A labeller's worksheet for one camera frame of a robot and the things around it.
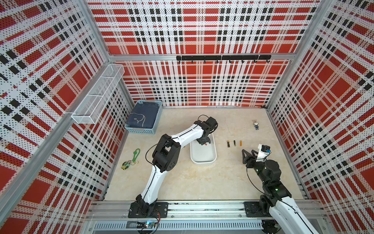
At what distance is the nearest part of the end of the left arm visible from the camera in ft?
2.36

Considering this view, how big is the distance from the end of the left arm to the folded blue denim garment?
409 mm

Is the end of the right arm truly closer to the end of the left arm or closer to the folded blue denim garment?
the end of the left arm

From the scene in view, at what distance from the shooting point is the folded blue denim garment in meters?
1.02

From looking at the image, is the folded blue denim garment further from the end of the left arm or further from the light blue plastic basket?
the end of the left arm

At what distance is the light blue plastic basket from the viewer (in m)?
1.02

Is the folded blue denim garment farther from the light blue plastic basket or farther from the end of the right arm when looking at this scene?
the end of the right arm

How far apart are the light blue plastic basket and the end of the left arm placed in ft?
1.31
